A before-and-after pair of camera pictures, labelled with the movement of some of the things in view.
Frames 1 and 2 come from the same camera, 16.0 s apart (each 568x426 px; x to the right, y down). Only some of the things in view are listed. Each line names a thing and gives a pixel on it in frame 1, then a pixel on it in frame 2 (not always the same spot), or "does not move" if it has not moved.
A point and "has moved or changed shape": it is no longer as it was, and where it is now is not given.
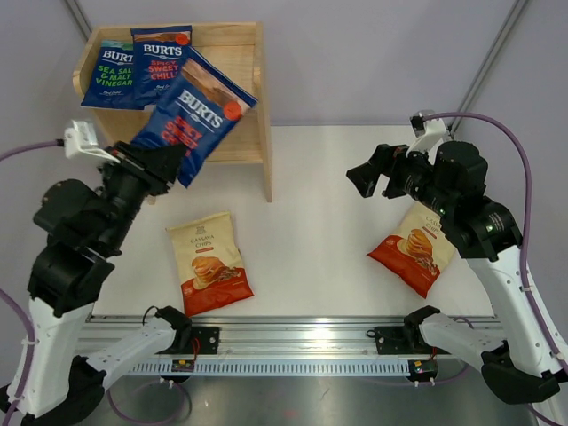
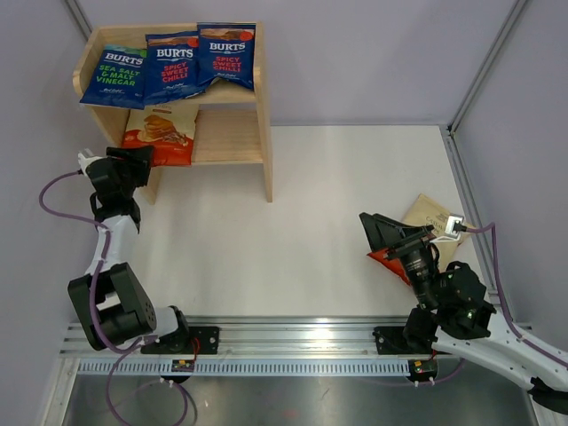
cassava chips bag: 210,269 → 169,130
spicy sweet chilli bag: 200,110 → 225,50
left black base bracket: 208,338 does not move
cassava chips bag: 417,251 does not move
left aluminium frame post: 79,18 does not move
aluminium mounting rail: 253,335 does not move
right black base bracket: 402,340 does not move
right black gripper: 393,161 → 384,232
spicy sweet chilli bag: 160,55 has moved or changed shape
